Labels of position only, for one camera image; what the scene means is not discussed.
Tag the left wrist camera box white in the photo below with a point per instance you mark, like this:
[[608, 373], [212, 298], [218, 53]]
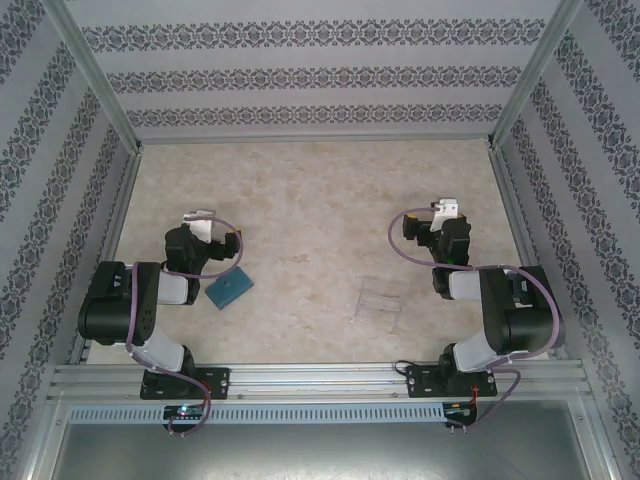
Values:
[[200, 227]]

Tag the grey metal panel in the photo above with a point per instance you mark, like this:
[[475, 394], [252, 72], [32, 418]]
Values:
[[320, 455]]

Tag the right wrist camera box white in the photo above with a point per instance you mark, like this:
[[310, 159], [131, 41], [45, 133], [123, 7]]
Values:
[[446, 212]]

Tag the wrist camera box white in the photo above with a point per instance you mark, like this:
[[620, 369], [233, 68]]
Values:
[[446, 212], [200, 227]]

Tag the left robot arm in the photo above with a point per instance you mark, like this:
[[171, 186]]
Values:
[[115, 300]]

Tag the aluminium upright frame post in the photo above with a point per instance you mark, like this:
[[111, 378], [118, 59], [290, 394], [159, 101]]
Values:
[[97, 75], [534, 75]]

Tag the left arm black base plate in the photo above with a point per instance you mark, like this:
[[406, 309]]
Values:
[[220, 375]]

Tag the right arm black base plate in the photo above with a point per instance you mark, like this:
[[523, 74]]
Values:
[[417, 385]]

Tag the teal leather card holder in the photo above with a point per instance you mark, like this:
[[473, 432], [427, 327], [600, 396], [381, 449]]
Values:
[[230, 289]]

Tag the clear acrylic card stand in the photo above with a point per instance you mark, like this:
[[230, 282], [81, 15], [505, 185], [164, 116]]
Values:
[[380, 295]]

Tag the aluminium table edge rail long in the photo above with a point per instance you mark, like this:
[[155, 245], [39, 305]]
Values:
[[315, 140]]

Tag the aluminium mounting rail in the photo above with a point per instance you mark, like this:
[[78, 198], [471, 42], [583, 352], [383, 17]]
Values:
[[320, 380]]

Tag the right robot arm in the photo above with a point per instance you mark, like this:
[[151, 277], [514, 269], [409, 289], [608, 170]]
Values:
[[525, 320]]

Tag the aluminium table side rail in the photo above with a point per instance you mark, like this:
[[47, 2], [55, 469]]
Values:
[[512, 200], [116, 225]]

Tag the aluminium lower frame leg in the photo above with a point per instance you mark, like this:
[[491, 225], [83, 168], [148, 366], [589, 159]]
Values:
[[42, 440], [602, 440]]

